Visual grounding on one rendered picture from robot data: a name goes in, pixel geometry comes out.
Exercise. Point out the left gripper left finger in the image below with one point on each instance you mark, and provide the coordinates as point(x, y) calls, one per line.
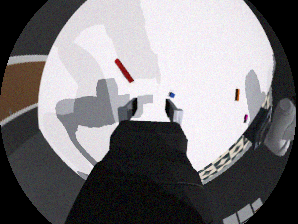
point(126, 112)

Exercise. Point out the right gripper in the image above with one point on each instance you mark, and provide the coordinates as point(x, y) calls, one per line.
point(293, 99)

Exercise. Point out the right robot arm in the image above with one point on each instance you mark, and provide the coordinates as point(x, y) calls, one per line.
point(285, 117)

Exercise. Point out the red rod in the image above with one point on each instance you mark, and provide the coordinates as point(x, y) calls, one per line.
point(123, 70)

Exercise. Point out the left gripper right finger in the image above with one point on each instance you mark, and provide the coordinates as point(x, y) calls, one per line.
point(174, 113)

